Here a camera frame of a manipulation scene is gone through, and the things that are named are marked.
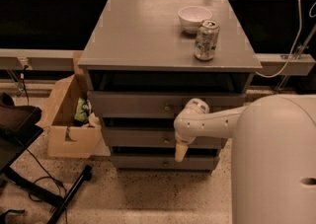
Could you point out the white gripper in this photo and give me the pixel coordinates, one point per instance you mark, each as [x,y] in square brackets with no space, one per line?
[185,139]

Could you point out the white ceramic bowl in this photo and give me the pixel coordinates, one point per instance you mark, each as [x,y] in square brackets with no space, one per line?
[190,17]

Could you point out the grey bottom drawer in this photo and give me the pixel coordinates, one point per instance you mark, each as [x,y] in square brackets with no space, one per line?
[192,163]

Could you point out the green white soda can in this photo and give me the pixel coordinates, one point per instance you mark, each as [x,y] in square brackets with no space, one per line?
[206,40]

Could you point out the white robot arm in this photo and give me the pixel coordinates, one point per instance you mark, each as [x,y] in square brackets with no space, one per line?
[273,155]

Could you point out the grey top drawer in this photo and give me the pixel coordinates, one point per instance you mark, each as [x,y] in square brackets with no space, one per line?
[154,104]

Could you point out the grey drawer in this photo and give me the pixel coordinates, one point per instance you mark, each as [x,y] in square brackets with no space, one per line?
[154,104]
[155,139]
[192,163]

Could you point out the green chip bag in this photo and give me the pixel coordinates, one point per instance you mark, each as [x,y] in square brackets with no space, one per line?
[82,112]

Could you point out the grey drawer cabinet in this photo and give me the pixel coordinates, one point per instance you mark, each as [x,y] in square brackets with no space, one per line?
[140,46]

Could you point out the cardboard box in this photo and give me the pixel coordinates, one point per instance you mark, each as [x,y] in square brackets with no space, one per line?
[66,139]

